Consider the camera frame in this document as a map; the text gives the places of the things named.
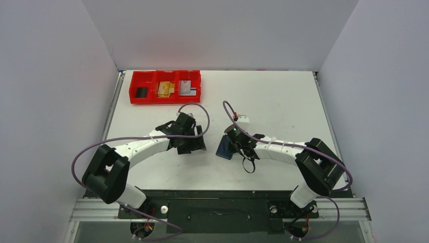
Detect navy blue card holder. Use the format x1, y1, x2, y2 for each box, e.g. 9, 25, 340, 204
216, 137, 233, 160

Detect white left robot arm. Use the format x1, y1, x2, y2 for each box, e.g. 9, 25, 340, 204
81, 112, 206, 218

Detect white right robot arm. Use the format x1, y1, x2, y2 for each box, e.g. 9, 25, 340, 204
224, 125, 345, 216

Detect silver cards in bin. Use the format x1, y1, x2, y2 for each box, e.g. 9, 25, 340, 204
179, 80, 197, 96

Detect gold cards in bin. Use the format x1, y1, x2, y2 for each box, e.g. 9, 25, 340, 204
155, 81, 175, 98

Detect black card in bin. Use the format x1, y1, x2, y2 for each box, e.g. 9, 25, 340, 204
135, 87, 148, 99

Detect red three-compartment bin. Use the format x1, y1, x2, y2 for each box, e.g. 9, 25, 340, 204
128, 70, 201, 105

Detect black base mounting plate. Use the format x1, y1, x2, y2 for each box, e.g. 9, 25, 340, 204
113, 190, 335, 234

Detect aluminium frame rail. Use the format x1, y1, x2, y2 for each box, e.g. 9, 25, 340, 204
70, 198, 372, 222

